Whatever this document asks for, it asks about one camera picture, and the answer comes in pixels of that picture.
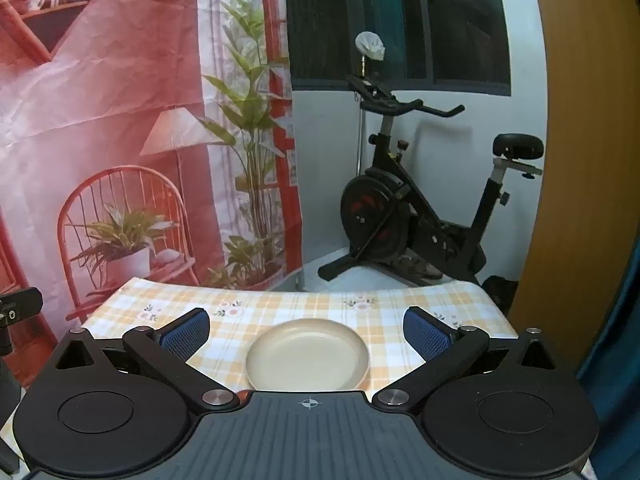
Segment blue curtain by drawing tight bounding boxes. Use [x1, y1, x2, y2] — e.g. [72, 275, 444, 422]
[575, 245, 640, 480]

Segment printed red backdrop cloth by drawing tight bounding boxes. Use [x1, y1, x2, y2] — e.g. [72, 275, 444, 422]
[0, 0, 306, 346]

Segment brown sandals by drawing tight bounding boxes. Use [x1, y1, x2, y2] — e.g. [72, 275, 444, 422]
[395, 255, 443, 281]

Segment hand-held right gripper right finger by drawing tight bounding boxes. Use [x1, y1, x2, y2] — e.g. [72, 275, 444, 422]
[372, 306, 571, 416]

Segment thin metal pole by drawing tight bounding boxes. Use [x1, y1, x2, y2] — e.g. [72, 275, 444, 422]
[356, 60, 363, 176]

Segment white plastic cover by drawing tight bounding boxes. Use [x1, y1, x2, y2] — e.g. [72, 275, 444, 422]
[355, 31, 387, 62]

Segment wooden door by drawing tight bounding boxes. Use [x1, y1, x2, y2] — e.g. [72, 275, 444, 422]
[507, 0, 640, 376]

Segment beige round plate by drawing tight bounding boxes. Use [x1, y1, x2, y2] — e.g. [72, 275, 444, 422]
[245, 317, 372, 392]

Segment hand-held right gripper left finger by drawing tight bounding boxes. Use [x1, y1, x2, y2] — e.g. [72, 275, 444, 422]
[54, 307, 242, 415]

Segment dark window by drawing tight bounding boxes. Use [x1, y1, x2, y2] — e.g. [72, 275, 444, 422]
[284, 0, 512, 97]

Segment black exercise bike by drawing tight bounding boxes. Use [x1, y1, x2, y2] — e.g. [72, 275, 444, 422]
[318, 74, 546, 286]

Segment yellow checkered floral tablecloth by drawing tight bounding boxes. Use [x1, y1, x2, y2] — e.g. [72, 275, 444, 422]
[0, 276, 521, 478]

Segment black bag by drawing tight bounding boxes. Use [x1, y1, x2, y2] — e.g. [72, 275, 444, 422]
[481, 276, 519, 318]

